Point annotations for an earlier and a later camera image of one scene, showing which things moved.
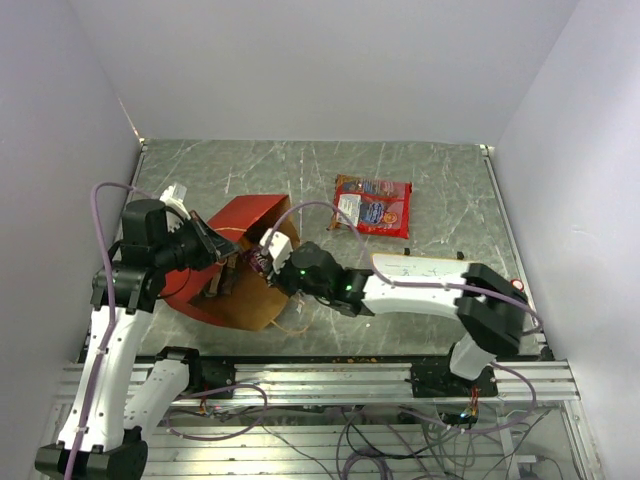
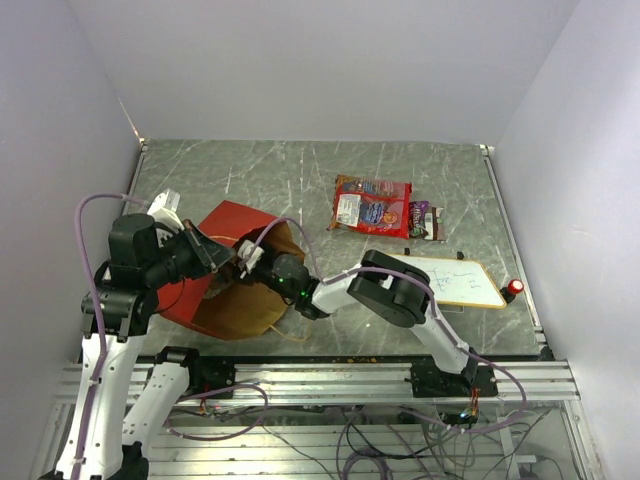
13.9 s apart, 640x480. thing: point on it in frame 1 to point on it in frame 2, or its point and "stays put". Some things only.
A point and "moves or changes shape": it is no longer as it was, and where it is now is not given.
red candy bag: x=376 y=207 stays put
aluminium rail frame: x=389 y=420 stays put
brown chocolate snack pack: x=222 y=276 to x=438 y=224
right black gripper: x=280 y=281 to x=248 y=277
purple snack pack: x=258 y=260 moves or changes shape
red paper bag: x=254 y=299 moves or changes shape
